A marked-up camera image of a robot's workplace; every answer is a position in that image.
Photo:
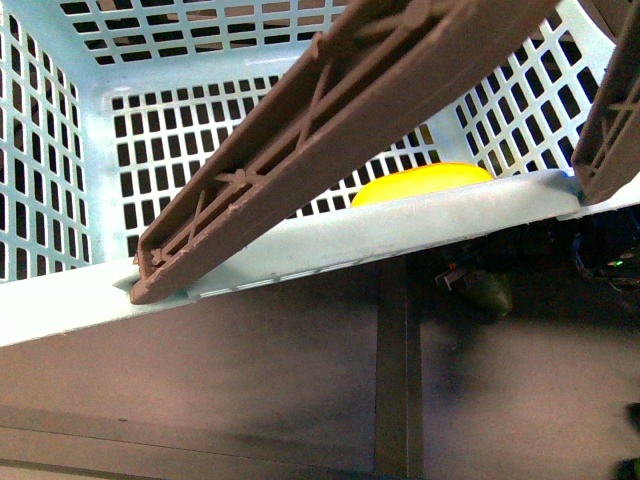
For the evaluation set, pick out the yellow mango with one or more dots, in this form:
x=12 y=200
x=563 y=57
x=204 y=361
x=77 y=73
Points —
x=419 y=181

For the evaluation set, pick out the dark green avocado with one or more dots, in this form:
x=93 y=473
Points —
x=490 y=292

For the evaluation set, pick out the brown basket handle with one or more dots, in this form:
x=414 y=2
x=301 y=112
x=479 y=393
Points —
x=606 y=158
x=381 y=69

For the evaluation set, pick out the light blue plastic basket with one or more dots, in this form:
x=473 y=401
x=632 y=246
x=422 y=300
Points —
x=108 y=108

